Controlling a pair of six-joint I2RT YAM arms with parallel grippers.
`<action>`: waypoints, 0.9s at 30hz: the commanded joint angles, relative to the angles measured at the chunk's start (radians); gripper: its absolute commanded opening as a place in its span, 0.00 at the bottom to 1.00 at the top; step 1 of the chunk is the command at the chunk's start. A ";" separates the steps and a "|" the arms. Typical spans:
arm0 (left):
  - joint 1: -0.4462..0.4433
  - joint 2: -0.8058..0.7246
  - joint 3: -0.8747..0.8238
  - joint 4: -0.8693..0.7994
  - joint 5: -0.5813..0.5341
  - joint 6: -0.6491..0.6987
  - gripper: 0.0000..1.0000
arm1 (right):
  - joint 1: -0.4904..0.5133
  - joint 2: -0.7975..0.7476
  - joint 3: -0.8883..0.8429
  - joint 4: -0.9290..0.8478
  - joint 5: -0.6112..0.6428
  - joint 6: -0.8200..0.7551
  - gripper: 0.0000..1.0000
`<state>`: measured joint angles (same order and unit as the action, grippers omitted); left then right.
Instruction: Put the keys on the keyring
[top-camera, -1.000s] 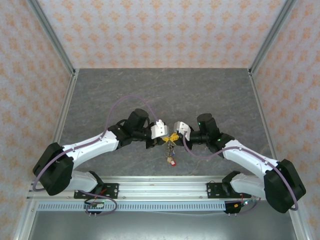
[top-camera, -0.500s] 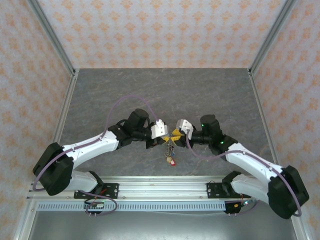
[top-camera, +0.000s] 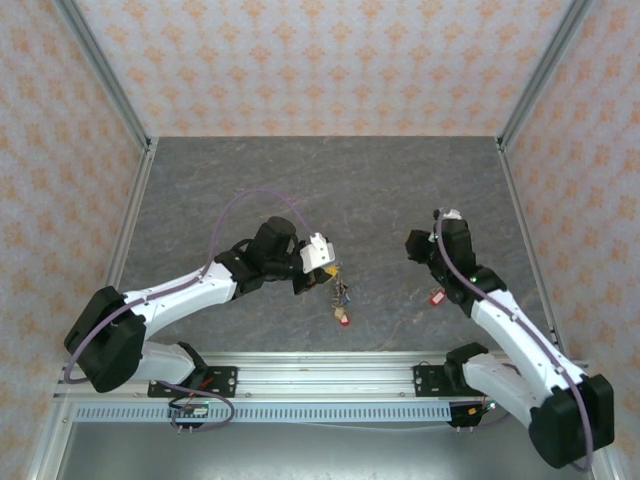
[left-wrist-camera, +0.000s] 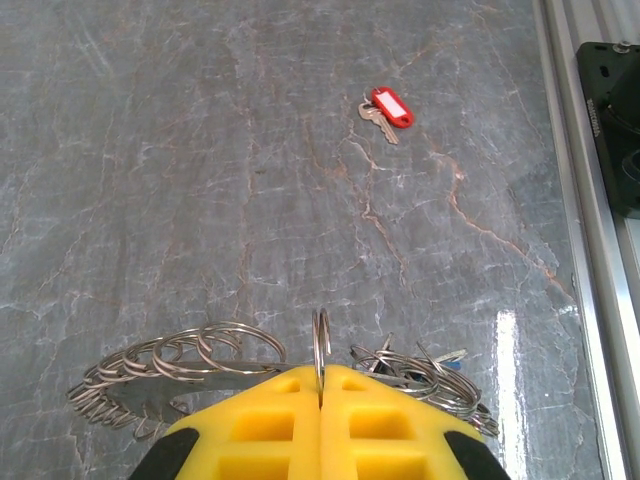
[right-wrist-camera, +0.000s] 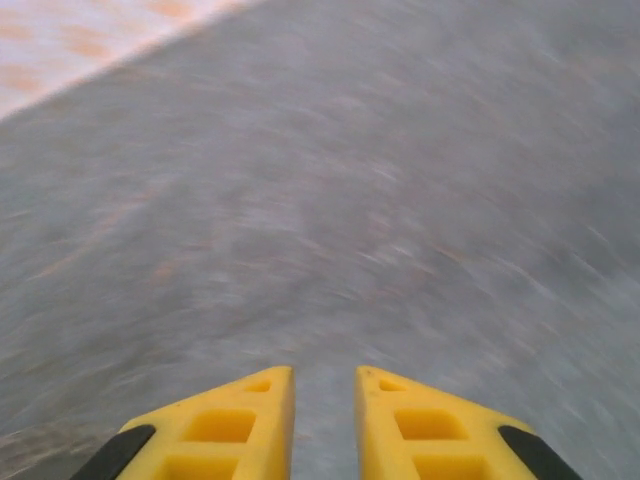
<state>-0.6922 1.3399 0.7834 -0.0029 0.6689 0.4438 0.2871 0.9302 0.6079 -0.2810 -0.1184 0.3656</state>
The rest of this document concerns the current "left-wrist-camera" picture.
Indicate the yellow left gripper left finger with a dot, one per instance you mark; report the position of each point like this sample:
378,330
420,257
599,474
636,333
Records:
300,450

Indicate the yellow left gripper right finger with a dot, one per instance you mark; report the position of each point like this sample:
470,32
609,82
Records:
335,450

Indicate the metal keyring disc with rings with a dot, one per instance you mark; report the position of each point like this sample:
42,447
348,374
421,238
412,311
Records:
225,382

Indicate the key with blue tag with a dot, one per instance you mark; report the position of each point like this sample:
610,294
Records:
452,366

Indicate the brass key with red tag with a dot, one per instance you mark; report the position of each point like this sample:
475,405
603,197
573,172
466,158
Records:
395,107

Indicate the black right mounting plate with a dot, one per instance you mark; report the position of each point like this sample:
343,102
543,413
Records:
587,65

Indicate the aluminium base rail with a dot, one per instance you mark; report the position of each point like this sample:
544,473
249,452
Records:
600,300

